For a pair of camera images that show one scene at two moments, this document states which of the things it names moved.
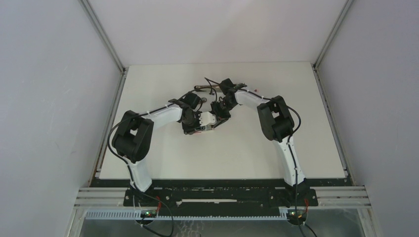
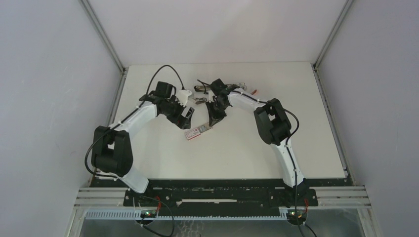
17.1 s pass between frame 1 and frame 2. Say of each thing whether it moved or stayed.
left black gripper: moved
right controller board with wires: stayed
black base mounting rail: stayed
